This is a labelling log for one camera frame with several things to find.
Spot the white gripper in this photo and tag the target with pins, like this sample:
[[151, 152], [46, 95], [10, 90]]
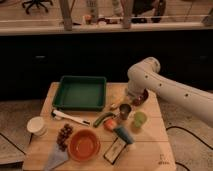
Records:
[[132, 96]]

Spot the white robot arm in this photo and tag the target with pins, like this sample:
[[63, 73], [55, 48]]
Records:
[[145, 75]]

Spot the green plastic tray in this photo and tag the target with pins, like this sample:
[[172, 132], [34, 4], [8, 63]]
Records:
[[81, 93]]

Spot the dark red bowl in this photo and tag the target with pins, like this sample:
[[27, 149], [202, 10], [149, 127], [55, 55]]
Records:
[[141, 99]]

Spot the small metal cup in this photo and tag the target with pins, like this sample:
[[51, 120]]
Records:
[[125, 110]]

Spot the green plastic cup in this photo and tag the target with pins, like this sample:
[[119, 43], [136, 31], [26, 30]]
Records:
[[139, 119]]

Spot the green cucumber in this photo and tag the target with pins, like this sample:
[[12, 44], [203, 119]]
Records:
[[98, 121]]

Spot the red orange apple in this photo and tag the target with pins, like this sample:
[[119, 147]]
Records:
[[109, 124]]

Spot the wooden board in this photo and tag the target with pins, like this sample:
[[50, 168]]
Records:
[[152, 150]]

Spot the black rectangular brush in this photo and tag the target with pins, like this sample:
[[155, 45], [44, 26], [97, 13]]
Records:
[[114, 151]]

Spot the orange bowl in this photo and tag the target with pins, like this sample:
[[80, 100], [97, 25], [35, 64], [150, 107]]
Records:
[[83, 145]]

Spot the bunch of purple grapes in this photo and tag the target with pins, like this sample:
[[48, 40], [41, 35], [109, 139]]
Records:
[[63, 135]]

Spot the grey blue cloth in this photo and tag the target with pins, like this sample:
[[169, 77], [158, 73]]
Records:
[[56, 158]]

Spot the white cup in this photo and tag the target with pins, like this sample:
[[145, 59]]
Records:
[[36, 126]]

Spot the black office chair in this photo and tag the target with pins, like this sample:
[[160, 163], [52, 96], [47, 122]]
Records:
[[38, 3]]

